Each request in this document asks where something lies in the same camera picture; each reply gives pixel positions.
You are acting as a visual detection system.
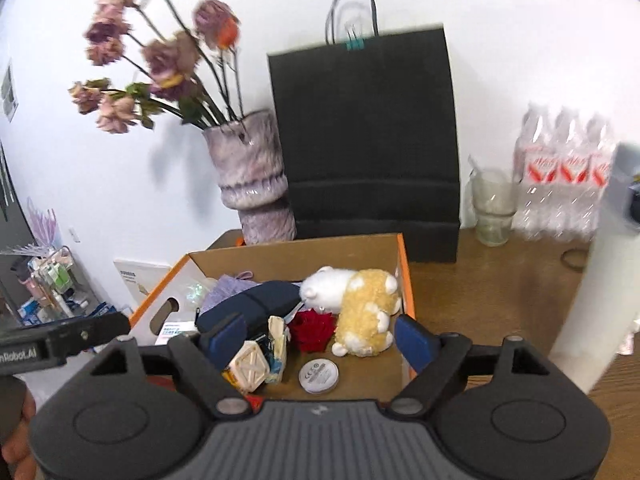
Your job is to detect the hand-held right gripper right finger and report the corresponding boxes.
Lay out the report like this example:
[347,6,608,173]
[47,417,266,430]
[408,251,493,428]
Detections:
[387,314,546,420]

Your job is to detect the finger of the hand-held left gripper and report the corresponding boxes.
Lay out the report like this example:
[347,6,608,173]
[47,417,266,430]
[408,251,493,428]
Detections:
[44,311,132,359]

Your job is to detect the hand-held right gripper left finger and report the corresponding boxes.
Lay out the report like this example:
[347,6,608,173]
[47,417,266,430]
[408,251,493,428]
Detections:
[87,311,253,421]

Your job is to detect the small beige patterned box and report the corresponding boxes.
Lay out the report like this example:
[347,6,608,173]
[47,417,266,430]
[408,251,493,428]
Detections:
[222,340,274,394]

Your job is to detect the white tissue pack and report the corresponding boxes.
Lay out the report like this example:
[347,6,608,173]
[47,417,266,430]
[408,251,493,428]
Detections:
[154,316,199,347]

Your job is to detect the navy zip case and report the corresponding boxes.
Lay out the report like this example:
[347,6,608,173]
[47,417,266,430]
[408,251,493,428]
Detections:
[195,281,304,335]

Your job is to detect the purple knitted pouch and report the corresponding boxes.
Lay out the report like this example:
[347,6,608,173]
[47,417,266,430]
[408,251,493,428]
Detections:
[200,270,261,312]

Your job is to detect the cream snack packet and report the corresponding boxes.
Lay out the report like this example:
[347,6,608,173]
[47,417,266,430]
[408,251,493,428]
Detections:
[266,316,290,384]

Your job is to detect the iridescent plastic wrap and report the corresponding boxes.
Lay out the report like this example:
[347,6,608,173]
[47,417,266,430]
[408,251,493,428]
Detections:
[176,279,219,312]

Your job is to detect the white and yellow plush toy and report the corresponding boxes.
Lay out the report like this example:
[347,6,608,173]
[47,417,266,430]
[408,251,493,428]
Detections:
[299,266,404,359]

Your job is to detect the red cardboard box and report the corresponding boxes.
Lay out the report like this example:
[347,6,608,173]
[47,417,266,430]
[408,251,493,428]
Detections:
[129,232,417,402]

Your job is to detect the red fabric rose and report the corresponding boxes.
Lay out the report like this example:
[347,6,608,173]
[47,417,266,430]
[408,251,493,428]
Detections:
[287,309,337,349]

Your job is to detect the wooden desktop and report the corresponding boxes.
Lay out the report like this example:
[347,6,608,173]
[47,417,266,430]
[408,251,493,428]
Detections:
[207,225,640,480]

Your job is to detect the person's left hand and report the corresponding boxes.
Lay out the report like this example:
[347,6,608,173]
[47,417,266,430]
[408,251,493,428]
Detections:
[0,375,40,480]

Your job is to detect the metal storage rack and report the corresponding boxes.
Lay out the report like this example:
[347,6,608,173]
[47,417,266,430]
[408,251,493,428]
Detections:
[0,244,107,332]

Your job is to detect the white flat box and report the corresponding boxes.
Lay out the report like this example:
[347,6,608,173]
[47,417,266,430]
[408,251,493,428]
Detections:
[114,258,177,307]

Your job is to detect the translucent purple bag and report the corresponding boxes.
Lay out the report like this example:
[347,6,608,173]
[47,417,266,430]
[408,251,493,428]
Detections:
[27,197,64,252]

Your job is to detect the clear glass cup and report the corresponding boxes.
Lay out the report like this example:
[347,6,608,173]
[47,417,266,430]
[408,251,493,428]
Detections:
[475,210,514,247]
[469,156,517,217]

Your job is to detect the purple ceramic vase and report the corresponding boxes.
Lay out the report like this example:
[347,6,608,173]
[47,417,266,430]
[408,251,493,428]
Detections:
[202,109,297,247]

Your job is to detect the cream thermos bottle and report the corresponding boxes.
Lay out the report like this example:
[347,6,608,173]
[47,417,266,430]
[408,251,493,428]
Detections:
[550,142,640,395]

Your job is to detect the black paper bag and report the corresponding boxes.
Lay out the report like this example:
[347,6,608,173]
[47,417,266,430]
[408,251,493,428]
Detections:
[267,0,462,264]

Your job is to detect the clear water bottle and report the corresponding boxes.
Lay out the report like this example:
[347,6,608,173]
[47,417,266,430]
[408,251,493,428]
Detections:
[550,107,590,241]
[584,114,617,241]
[514,105,557,238]

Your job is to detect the dried pink flowers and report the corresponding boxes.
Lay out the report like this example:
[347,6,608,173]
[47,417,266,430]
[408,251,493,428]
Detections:
[69,0,246,134]

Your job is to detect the wall poster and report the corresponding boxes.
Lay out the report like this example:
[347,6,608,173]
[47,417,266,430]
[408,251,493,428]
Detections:
[0,65,19,122]

